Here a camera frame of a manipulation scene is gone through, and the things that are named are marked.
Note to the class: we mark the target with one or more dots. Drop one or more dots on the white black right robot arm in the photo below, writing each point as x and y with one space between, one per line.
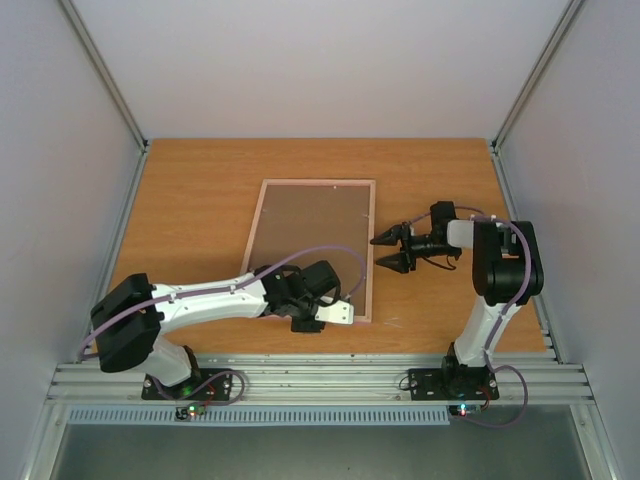
506 273

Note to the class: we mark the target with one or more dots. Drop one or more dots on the aluminium corner post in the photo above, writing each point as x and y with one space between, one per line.
82 33
556 38

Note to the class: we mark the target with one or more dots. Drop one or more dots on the right aluminium corner post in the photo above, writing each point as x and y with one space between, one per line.
556 38

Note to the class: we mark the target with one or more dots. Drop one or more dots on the pink wooden picture frame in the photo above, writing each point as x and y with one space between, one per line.
372 250

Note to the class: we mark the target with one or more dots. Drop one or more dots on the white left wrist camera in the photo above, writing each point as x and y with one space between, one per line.
340 313

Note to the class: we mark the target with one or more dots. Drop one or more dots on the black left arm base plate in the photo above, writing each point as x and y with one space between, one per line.
210 385

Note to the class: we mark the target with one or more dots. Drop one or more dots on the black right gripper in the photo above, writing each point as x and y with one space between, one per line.
408 247

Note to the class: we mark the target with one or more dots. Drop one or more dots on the controller board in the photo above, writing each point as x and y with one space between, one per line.
192 411
465 410

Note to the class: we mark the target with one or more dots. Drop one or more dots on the left controller board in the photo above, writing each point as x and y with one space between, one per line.
192 411

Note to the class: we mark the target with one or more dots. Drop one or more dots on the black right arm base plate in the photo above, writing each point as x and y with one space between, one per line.
466 384

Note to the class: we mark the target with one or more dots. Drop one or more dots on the brown cardboard backing board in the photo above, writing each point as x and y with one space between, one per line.
315 225

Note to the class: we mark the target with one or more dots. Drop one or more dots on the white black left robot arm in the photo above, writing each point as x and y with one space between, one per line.
130 323

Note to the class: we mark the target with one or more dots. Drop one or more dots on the aluminium front rail platform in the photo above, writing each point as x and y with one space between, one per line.
330 379

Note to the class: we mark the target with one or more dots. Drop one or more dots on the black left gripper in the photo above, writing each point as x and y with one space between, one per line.
298 326

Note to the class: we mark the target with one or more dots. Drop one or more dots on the grey slotted cable duct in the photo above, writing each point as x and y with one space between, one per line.
260 416

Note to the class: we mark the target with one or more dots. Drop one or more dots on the right controller board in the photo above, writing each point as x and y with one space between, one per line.
465 410

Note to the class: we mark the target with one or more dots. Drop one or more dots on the left aluminium corner post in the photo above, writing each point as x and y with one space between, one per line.
82 33

